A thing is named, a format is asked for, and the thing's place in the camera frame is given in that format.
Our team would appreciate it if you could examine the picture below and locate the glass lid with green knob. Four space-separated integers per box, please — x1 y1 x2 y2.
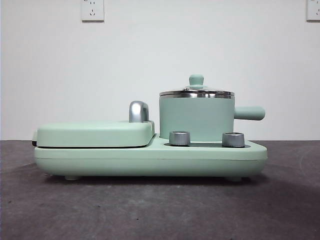
159 73 236 98

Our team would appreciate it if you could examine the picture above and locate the silver control knob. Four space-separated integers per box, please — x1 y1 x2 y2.
168 130 192 147
221 131 246 148

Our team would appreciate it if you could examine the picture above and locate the mint green griddle cover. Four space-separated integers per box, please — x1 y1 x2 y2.
31 119 156 149

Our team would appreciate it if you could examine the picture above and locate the mint green breakfast machine base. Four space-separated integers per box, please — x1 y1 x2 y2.
33 133 268 182

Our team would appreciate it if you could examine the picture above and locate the chrome griddle cover handle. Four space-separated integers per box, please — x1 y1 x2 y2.
128 100 151 124

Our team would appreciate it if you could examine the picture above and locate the mint green handled steamer pot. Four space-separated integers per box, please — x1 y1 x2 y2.
158 92 266 141

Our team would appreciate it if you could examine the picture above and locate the white wall socket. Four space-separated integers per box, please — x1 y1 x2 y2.
81 0 105 23
306 0 320 22

